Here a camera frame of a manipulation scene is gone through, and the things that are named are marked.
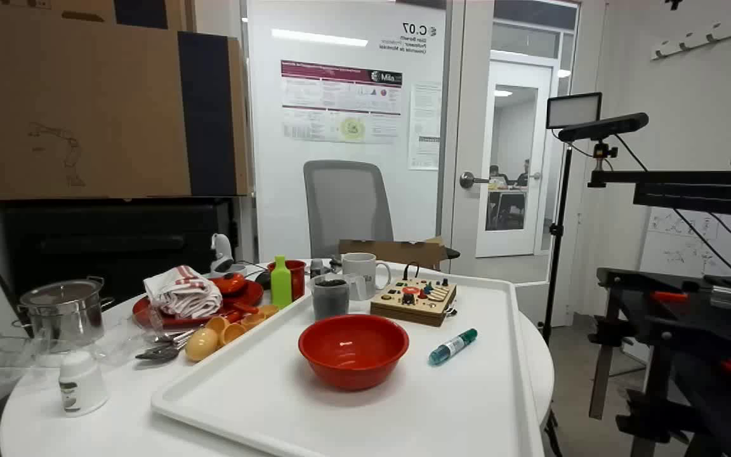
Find wooden button board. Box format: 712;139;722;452
368;274;459;331

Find grey mesh office chair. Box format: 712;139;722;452
302;157;399;265

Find white mug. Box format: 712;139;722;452
338;248;394;302

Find open brown cardboard box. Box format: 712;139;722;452
335;236;463;274

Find grey cup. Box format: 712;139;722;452
310;274;354;322

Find green squeeze bottle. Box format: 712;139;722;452
270;255;295;311

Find red bowl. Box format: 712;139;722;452
295;313;411;394

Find teal marker pen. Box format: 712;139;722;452
427;325;481;368

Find white device black base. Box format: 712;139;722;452
209;231;239;278

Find red tomato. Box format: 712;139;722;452
210;271;251;300

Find orange fruit piece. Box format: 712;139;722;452
205;313;234;337
219;318;253;349

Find white plastic tray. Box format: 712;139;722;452
149;271;547;457

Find black light stand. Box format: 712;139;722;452
538;148;573;341

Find white red patterned cloth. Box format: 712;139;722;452
143;262;227;322

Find white glass door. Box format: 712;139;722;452
474;54;558;259

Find yellow bread roll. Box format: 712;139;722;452
182;325;224;367

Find LED light panel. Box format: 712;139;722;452
547;90;604;132

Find metal tongs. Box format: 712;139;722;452
132;327;199;367

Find black cabinet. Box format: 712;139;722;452
0;195;242;313

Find whiteboard with scribbles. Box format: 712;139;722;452
640;207;731;281

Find stainless steel pot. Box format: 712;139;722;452
12;274;116;351

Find large cardboard box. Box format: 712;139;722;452
0;5;257;203

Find black workbench orange clamps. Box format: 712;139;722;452
590;265;731;457

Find small cardboard box on stack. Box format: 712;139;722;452
43;0;192;34

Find clear plastic bag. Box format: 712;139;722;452
0;325;144;387

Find metal door handle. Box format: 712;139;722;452
458;168;538;194

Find wall poster purple header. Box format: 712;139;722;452
276;58;406;148

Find black stereo camera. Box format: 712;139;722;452
557;109;653;144

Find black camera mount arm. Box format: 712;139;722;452
587;109;731;289

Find white coat hook rail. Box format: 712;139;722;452
651;10;731;64

